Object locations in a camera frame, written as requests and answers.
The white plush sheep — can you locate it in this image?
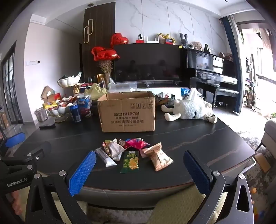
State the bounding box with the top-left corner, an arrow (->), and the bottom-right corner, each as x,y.
161,99 -> 218,124

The black television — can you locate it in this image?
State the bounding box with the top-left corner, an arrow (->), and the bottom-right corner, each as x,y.
114,44 -> 190,84

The pink snack packet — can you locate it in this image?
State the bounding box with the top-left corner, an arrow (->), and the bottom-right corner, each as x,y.
125,138 -> 150,150

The blue red snack box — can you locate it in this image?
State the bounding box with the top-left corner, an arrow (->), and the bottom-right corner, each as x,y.
78,95 -> 92,118

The dried flower bunch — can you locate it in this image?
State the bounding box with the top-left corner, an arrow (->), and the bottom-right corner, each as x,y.
98,60 -> 114,75

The dark wood wall panel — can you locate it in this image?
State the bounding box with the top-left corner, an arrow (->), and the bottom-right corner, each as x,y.
83,2 -> 116,83

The black framed glass door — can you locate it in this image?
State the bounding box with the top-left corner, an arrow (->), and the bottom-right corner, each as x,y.
0,41 -> 23,130

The pile of snacks in bowl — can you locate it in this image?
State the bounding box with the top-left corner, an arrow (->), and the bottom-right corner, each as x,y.
43,96 -> 78,108

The black upright piano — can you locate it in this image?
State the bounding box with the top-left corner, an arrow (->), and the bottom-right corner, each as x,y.
183,48 -> 238,108

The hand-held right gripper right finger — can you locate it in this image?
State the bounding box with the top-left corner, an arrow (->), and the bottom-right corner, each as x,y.
183,150 -> 254,224

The white ring wall ornament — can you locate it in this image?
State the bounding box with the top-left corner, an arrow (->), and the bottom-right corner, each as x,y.
84,19 -> 94,44

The open cardboard carton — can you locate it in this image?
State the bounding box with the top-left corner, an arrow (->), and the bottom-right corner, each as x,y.
41,86 -> 56,102

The yellow figurine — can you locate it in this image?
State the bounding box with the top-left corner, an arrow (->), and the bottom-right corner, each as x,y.
156,33 -> 171,42

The clear plastic box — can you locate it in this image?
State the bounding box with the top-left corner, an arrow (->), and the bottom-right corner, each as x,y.
108,82 -> 137,93

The beige snack packet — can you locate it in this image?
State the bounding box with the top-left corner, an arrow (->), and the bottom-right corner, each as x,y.
140,142 -> 174,172

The white tissue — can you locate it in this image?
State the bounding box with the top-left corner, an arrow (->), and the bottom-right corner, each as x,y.
188,88 -> 202,101

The wooden stool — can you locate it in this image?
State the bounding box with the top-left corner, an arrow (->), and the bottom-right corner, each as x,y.
254,152 -> 271,173

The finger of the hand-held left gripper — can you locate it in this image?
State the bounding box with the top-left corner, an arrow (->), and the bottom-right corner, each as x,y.
0,132 -> 26,156
20,141 -> 52,171

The black round basket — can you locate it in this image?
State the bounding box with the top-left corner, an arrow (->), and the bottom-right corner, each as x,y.
155,92 -> 175,108

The white fruit bowl gold stand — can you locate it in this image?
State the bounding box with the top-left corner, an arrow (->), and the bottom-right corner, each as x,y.
46,105 -> 73,124

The red heart balloon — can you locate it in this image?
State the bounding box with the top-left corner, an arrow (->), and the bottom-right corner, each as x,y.
111,33 -> 129,48
91,47 -> 106,62
104,49 -> 120,62

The small grey bin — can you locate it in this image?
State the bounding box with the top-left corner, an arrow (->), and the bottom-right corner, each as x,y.
35,108 -> 48,122

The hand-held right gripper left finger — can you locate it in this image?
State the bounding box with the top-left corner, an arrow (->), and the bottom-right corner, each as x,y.
25,150 -> 96,224

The grey rabbit figure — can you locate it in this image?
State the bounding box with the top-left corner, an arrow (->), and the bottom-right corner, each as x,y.
179,33 -> 190,48

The white brown snack packet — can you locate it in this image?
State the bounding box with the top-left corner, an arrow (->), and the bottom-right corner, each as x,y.
108,139 -> 126,161

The dark green snack packet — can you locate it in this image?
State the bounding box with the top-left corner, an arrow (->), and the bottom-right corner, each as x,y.
120,146 -> 139,174

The black piano bench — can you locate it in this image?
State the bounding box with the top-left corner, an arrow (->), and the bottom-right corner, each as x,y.
212,88 -> 240,113

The person's left hand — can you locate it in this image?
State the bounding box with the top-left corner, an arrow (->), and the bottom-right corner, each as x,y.
10,190 -> 26,218

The container with yellow mountain lid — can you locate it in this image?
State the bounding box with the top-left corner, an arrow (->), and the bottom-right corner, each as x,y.
84,84 -> 108,101

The long white grey snack packet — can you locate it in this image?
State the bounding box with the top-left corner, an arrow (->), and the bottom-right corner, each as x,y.
95,147 -> 117,168

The brown cardboard box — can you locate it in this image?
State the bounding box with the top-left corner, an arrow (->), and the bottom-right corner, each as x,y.
97,91 -> 156,133

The white router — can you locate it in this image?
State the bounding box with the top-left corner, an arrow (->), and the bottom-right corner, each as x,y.
145,36 -> 161,44

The white shell bowl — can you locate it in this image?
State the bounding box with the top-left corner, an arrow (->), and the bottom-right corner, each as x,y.
57,75 -> 81,88

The blue curtain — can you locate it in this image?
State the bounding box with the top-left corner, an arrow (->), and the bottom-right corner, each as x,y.
221,17 -> 243,115

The blue snack packet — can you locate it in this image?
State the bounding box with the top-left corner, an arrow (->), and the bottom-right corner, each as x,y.
69,103 -> 82,123

